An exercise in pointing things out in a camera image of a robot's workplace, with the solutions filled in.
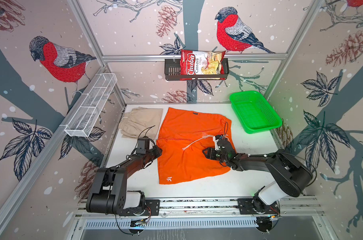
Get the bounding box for red cassava chips bag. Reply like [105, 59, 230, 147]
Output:
[180, 50, 227, 81]

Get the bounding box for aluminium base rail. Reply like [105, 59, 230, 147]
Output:
[71, 196, 325, 234]

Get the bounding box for orange shorts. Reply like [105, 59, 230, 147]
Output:
[156, 108, 232, 185]

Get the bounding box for green plastic basket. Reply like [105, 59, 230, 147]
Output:
[230, 91, 283, 134]

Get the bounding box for aluminium frame corner post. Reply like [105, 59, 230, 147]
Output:
[67, 0, 127, 107]

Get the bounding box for white wire mesh shelf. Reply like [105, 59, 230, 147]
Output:
[64, 73, 117, 138]

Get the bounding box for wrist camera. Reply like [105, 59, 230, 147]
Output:
[136, 136, 151, 155]
[213, 135, 230, 151]

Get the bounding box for black wall basket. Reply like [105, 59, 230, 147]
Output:
[164, 58, 230, 81]

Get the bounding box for horizontal aluminium frame bar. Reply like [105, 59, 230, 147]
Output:
[101, 53, 288, 63]

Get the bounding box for right aluminium corner post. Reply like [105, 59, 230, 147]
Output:
[264, 0, 324, 100]

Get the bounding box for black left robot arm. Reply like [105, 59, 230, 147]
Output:
[86, 146, 162, 215]

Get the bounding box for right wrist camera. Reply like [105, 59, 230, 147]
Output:
[213, 135, 230, 151]

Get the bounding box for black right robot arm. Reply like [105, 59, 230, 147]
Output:
[203, 140, 313, 214]

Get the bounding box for beige shorts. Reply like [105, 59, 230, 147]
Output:
[118, 107, 163, 140]

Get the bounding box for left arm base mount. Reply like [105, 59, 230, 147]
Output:
[118, 191, 160, 217]

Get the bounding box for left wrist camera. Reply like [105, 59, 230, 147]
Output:
[136, 136, 151, 155]

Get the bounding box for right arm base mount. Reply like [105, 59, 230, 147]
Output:
[237, 187, 280, 216]

